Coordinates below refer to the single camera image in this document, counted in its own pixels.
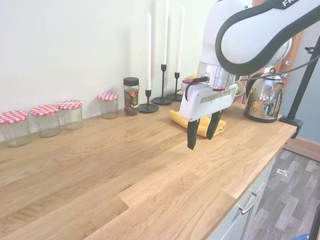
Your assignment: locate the white taper candle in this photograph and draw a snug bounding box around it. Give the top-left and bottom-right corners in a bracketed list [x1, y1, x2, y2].
[163, 0, 169, 66]
[146, 10, 153, 91]
[175, 5, 185, 74]

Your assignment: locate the yellow cloth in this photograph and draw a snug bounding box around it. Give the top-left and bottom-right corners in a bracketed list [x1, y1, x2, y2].
[168, 109, 228, 138]

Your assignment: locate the black candle holder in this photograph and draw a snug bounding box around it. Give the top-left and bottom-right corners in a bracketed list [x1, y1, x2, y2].
[165, 71, 185, 102]
[151, 64, 173, 106]
[138, 88, 160, 114]

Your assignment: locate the black clamp camera stand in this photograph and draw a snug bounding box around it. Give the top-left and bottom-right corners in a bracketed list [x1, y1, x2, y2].
[279, 34, 320, 140]

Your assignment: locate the shiny steel kettle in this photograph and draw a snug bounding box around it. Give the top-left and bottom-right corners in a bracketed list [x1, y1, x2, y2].
[243, 67, 286, 124]

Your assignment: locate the gripper camera cable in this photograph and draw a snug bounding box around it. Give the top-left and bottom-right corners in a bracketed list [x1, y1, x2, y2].
[184, 55, 320, 102]

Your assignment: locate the red apple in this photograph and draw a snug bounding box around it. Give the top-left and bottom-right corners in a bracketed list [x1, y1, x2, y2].
[181, 77, 198, 87]

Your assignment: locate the steel drawer handle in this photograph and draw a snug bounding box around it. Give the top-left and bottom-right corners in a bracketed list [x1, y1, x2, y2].
[237, 191, 258, 215]

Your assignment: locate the brown wooden door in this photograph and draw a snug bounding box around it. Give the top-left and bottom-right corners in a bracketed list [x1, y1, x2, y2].
[251, 0, 305, 76]

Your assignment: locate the white counter cabinet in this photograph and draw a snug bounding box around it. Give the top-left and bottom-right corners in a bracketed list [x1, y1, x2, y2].
[206, 149, 279, 240]

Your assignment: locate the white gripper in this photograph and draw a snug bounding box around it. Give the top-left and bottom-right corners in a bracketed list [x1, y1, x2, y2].
[179, 81, 238, 151]

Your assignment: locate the coffee jar black lid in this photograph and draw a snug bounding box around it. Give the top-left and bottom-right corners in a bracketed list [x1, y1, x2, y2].
[122, 77, 140, 117]

